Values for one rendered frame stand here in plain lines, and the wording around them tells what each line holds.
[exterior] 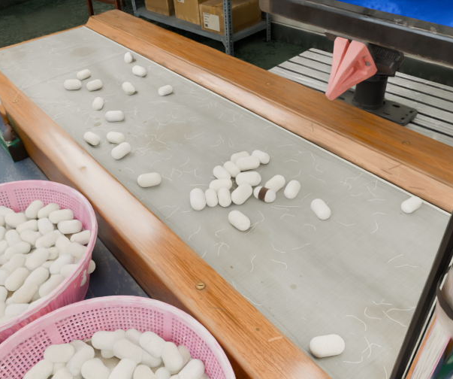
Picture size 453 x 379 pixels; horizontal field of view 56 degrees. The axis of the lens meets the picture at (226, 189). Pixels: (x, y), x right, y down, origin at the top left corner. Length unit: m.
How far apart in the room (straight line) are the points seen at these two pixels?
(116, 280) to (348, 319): 0.32
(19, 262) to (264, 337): 0.33
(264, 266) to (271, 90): 0.42
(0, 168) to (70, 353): 0.52
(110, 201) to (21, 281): 0.15
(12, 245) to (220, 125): 0.39
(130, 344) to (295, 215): 0.27
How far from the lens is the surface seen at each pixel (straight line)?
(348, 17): 0.29
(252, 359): 0.43
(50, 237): 0.62
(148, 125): 0.81
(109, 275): 0.64
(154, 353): 0.47
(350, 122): 0.75
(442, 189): 0.65
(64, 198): 0.66
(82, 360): 0.49
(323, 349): 0.45
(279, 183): 0.62
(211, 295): 0.47
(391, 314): 0.51
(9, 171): 0.92
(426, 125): 0.96
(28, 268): 0.61
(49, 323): 0.50
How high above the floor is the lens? 1.14
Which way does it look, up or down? 39 degrees down
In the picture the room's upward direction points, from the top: 4 degrees counter-clockwise
